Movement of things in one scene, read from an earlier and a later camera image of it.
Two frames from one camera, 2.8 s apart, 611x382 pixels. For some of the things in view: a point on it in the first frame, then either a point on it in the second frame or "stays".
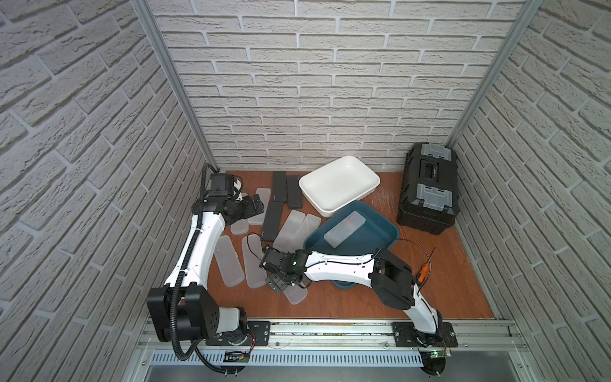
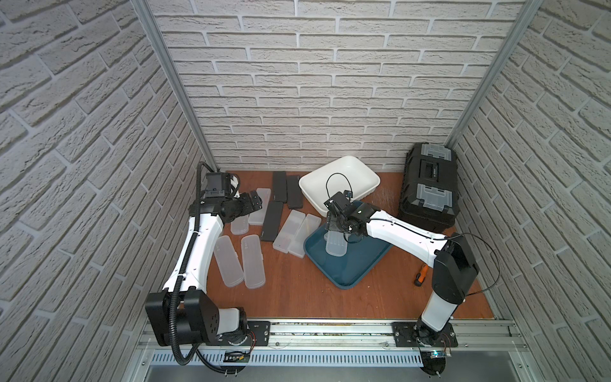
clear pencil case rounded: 295,294 → 336,243
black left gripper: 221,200 stays
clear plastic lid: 228,263 stays
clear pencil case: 286,237 stays
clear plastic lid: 311,223 stays
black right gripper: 274,284 → 330,222
